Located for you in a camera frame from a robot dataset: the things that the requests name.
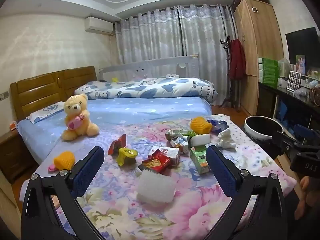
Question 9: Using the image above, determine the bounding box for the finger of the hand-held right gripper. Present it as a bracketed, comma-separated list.
[271, 129, 300, 155]
[293, 124, 320, 145]

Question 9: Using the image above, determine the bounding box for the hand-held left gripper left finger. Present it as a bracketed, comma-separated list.
[21, 146, 110, 240]

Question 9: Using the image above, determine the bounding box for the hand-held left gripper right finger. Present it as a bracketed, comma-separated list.
[205, 145, 288, 240]

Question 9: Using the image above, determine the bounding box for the black and white trash bin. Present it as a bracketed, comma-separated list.
[244, 116, 284, 143]

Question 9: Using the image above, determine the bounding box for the green milk carton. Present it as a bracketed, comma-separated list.
[189, 146, 213, 175]

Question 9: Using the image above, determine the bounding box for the yellow foam fruit net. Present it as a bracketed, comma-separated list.
[54, 151, 76, 169]
[190, 117, 213, 133]

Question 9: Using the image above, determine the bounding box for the white tissue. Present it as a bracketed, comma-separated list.
[215, 128, 237, 148]

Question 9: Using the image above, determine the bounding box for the red snack wrapper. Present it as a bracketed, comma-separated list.
[108, 134, 127, 155]

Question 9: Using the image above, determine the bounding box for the yellow green wrapper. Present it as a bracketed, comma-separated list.
[117, 148, 138, 167]

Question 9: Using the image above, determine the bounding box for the blue plastic wrapper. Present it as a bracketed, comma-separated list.
[206, 118, 228, 133]

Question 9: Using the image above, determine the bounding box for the white and red carton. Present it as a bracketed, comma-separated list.
[150, 146, 180, 167]

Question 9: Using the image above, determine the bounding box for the red snack packet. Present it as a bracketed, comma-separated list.
[138, 147, 172, 174]

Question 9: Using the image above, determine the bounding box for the white foam fruit net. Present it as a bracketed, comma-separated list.
[137, 169, 175, 204]

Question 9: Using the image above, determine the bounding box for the person's right hand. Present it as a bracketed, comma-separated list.
[295, 176, 320, 220]

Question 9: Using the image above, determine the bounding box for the floral blanket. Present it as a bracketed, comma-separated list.
[20, 114, 298, 240]

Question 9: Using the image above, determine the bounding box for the black desk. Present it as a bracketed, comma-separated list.
[257, 81, 320, 140]

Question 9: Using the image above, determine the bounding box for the photo grid sheet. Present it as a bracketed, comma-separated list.
[287, 71, 302, 95]

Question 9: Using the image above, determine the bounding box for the yellow teddy bear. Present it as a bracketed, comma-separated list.
[61, 93, 100, 141]

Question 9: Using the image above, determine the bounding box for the stack of green boxes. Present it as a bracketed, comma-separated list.
[258, 57, 279, 88]

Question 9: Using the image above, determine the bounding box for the blue and white pillow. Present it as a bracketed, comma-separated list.
[26, 102, 66, 124]

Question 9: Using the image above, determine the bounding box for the wooden nightstand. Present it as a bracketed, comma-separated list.
[0, 129, 33, 184]

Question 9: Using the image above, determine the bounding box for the blue bed sheet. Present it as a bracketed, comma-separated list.
[17, 96, 213, 165]

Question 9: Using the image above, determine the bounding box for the black television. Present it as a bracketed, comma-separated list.
[285, 27, 319, 64]

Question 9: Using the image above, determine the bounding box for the red coat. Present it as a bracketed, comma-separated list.
[229, 39, 247, 80]

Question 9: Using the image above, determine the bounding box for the wooden headboard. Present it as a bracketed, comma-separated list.
[10, 66, 98, 120]

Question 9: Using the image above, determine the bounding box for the wooden wardrobe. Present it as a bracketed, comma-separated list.
[232, 0, 284, 117]

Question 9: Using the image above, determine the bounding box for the dark coat rack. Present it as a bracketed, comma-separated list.
[219, 35, 242, 109]

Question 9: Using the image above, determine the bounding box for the blue and white printed quilt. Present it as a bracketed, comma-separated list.
[74, 77, 218, 105]

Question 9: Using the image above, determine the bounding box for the white air conditioner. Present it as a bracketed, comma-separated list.
[84, 17, 113, 34]

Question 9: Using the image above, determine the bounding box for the photo frame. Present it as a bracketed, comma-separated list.
[296, 55, 307, 75]

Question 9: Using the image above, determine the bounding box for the grey bed rail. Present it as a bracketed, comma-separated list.
[99, 54, 199, 83]

